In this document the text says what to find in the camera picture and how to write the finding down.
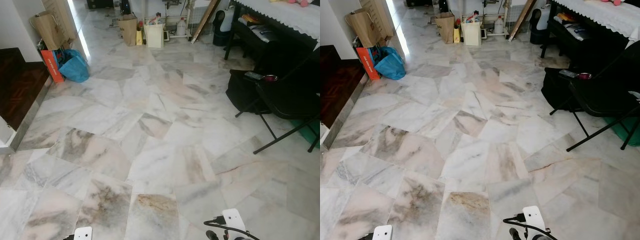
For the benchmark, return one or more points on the green storage bin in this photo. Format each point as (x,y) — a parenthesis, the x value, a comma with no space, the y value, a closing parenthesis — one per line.
(305,131)
(625,132)

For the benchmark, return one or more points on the black bag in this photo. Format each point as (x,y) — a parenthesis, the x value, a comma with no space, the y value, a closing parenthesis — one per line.
(240,92)
(555,90)

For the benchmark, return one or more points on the black folding chair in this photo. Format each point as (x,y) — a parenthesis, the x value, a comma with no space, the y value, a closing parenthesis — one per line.
(290,95)
(605,92)

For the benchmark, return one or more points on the black remote control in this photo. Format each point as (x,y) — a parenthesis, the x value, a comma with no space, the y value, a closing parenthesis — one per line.
(253,76)
(568,73)

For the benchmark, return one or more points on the red cup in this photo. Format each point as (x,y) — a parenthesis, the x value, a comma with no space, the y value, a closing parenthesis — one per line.
(270,78)
(584,76)

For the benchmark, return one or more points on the black round bin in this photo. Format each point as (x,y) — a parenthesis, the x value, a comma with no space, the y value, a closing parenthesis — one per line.
(537,32)
(220,35)

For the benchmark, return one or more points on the white paper bag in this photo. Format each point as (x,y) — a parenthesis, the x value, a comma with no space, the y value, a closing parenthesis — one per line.
(471,34)
(154,36)

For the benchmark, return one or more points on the small yellow bag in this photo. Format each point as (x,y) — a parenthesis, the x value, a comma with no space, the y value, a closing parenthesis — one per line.
(140,37)
(457,35)

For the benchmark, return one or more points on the blue plastic bag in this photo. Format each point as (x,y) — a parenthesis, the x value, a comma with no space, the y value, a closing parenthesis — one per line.
(75,70)
(391,66)

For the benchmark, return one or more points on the white plastic jug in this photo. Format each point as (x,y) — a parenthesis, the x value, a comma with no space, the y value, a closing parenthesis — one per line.
(180,28)
(498,26)

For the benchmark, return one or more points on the wooden plank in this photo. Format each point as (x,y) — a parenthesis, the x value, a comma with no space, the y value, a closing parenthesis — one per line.
(205,21)
(521,20)

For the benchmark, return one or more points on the small brown paper bag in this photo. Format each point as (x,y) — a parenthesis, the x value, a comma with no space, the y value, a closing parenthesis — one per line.
(445,30)
(128,32)

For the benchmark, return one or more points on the orange cardboard box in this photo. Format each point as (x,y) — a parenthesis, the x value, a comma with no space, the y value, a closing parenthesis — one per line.
(368,64)
(52,67)

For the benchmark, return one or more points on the black table with lace cloth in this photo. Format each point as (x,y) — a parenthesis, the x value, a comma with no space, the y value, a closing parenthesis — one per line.
(600,17)
(285,20)

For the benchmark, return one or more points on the large brown paper bag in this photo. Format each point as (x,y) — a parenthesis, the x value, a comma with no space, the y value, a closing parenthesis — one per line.
(50,30)
(365,29)

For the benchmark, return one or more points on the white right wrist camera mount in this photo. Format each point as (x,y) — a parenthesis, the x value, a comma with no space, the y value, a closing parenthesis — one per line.
(533,217)
(233,219)

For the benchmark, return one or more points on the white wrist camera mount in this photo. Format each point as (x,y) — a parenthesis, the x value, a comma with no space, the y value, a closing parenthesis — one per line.
(83,234)
(382,233)
(533,217)
(233,219)

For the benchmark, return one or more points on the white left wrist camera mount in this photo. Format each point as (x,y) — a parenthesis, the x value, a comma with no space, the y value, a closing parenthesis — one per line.
(83,234)
(382,233)

